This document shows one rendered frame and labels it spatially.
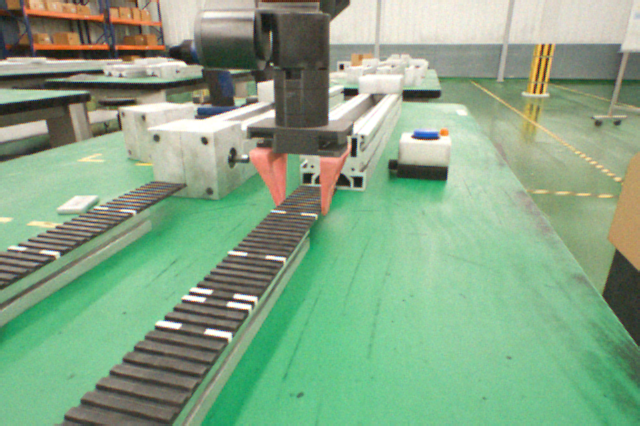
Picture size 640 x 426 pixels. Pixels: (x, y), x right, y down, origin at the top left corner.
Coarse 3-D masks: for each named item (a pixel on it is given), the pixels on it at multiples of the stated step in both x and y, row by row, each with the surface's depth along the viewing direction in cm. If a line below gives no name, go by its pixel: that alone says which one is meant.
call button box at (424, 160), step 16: (400, 144) 65; (416, 144) 64; (432, 144) 64; (448, 144) 63; (400, 160) 66; (416, 160) 65; (432, 160) 65; (448, 160) 64; (400, 176) 67; (416, 176) 66; (432, 176) 65
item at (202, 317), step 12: (168, 312) 27; (180, 312) 27; (192, 312) 27; (204, 312) 27; (216, 312) 27; (228, 312) 27; (192, 324) 26; (204, 324) 26; (216, 324) 26; (228, 324) 26; (240, 324) 26
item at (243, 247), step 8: (240, 248) 36; (248, 248) 36; (256, 248) 36; (264, 248) 36; (272, 248) 36; (280, 248) 36; (288, 248) 36; (272, 256) 35; (280, 256) 35; (288, 256) 35
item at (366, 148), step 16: (368, 96) 108; (400, 96) 126; (336, 112) 77; (352, 112) 86; (368, 112) 97; (384, 112) 79; (400, 112) 130; (368, 128) 61; (384, 128) 82; (352, 144) 60; (368, 144) 62; (384, 144) 85; (352, 160) 59; (368, 160) 61; (304, 176) 63; (320, 176) 66; (352, 176) 61; (368, 176) 63
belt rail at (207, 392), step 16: (304, 240) 41; (288, 272) 37; (272, 288) 34; (256, 304) 30; (272, 304) 33; (256, 320) 30; (240, 336) 28; (224, 352) 25; (240, 352) 28; (224, 368) 25; (208, 384) 24; (192, 400) 22; (208, 400) 24; (192, 416) 22
